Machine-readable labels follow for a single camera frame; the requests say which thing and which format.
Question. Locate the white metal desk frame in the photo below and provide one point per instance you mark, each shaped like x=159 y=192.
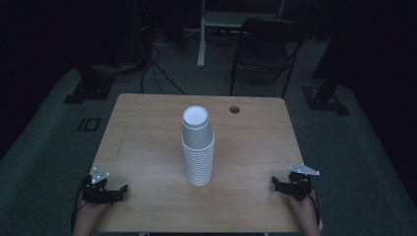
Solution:
x=209 y=23

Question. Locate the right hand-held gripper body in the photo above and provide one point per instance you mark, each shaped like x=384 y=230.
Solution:
x=300 y=185

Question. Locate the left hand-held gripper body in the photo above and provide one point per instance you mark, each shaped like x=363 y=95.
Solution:
x=96 y=191

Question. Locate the person's left hand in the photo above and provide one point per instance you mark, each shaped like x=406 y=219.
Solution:
x=93 y=209

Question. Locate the stack of white paper cups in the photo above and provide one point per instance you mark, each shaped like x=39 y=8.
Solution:
x=199 y=164

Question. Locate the black stand with base plate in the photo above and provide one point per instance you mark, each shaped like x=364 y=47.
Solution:
x=90 y=87
x=324 y=98

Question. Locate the dark equipment rack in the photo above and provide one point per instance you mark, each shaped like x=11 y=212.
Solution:
x=142 y=32

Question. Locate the person's right hand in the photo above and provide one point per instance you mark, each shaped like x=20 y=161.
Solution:
x=303 y=206

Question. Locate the black folding chair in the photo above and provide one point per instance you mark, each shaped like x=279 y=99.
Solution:
x=265 y=49

